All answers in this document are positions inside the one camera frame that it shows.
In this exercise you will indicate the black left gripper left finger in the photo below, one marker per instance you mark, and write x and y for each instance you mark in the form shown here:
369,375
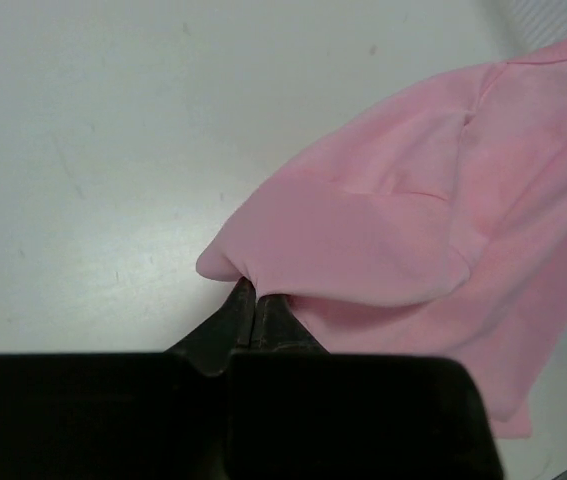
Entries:
210,345

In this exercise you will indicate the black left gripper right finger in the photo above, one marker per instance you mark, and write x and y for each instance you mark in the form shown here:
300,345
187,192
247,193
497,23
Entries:
275,329

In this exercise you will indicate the pink t shirt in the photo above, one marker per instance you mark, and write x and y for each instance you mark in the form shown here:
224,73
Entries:
434,223

